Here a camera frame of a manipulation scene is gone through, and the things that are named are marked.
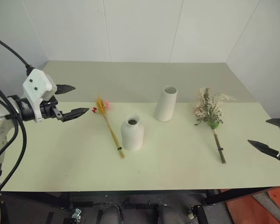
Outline white bottle-shaped vase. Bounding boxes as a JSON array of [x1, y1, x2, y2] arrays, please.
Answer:
[[120, 114, 145, 152]]

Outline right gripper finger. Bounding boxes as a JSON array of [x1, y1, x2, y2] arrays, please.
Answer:
[[247, 139, 280, 162], [266, 118, 280, 128]]

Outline orange floor panel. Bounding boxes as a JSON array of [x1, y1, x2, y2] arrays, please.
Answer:
[[220, 186, 280, 224]]

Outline green and white flower bunch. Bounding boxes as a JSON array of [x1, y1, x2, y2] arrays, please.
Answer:
[[192, 87, 237, 165]]

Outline black looping arm cable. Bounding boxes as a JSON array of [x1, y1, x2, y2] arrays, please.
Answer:
[[0, 79, 28, 202]]

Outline silver metal latch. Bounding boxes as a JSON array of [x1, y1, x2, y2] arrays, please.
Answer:
[[70, 208, 83, 220]]

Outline black metal table frame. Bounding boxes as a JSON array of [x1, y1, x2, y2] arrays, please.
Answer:
[[193, 186, 275, 224]]

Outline white tall cylinder vase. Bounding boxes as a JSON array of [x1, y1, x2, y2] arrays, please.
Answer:
[[154, 85, 179, 122]]

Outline yellow and pink flower bunch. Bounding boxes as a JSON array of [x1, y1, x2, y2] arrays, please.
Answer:
[[92, 95, 126, 160]]

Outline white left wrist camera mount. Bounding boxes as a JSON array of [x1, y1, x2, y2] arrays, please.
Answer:
[[22, 68, 58, 124]]

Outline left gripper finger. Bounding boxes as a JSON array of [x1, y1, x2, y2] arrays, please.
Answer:
[[55, 84, 76, 95], [52, 107, 91, 123]]

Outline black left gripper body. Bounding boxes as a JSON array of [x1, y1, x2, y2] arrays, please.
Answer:
[[39, 96, 62, 120]]

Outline black camera cable with plug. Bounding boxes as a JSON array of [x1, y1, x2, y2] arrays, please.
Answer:
[[0, 35, 35, 76]]

